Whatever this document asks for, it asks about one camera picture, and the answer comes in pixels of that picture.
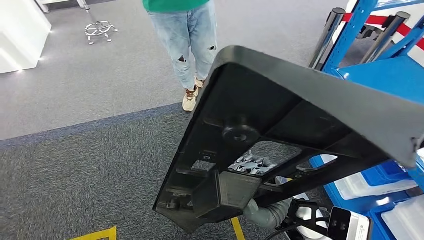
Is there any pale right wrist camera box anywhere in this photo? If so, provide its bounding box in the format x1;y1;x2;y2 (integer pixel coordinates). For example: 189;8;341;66
326;206;372;240

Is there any chrome stool base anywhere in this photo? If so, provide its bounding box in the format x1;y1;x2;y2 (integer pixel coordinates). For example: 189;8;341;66
84;20;119;46

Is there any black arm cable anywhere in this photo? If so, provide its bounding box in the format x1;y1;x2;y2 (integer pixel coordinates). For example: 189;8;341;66
264;224;301;240

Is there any white plastic bin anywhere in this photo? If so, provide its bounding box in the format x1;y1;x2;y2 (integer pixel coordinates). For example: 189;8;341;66
380;195;424;240
333;170;419;201

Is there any white table frame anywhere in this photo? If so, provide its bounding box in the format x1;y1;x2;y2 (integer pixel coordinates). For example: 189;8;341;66
34;0;91;13

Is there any white car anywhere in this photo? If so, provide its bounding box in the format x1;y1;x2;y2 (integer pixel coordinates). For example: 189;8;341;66
344;0;424;69

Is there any red barrier belt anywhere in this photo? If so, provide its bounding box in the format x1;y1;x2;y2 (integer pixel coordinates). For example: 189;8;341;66
341;12;390;27
394;22;424;51

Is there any white cabinet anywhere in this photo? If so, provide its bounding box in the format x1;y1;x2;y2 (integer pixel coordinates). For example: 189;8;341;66
0;0;53;74

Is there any blue metal shelf rack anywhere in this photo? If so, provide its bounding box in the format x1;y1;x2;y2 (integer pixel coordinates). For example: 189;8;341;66
309;0;424;240

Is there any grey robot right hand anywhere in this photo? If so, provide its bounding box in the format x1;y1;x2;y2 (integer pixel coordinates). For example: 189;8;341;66
228;150;277;230

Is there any person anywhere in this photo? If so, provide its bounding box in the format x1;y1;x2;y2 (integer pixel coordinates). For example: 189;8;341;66
142;0;220;113

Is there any metal barrier stanchion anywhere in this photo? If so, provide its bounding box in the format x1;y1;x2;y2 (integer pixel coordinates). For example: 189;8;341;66
308;7;347;71
359;11;412;65

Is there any black plastic frame part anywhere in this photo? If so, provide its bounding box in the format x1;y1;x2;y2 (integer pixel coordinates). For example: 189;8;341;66
152;45;424;235

